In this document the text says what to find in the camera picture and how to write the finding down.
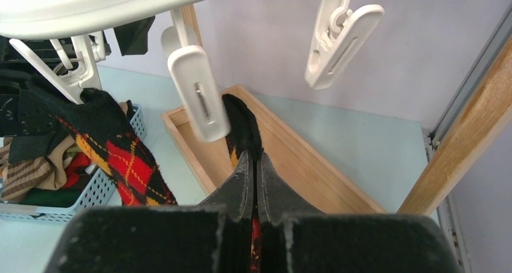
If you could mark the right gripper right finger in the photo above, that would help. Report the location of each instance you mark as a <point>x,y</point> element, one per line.
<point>279,207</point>

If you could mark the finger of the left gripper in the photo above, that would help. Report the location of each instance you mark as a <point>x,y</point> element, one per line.
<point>132,38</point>

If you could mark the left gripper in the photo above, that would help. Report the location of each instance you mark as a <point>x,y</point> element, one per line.
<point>23,114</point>

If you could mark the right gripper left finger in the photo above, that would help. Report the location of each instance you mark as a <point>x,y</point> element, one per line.
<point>234,198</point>

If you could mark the red black argyle sock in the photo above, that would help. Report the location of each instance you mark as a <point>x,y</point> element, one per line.
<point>245,137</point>

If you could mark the wooden hanger stand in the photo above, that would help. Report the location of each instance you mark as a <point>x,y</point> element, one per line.
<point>350,162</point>

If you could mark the white plastic clip hanger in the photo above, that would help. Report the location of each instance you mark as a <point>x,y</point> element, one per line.
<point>338,35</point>

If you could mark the pile of socks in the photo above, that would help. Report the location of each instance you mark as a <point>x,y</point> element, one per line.
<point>47,171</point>

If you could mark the light blue perforated basket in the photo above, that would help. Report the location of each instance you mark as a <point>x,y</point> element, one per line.
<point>97,192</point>

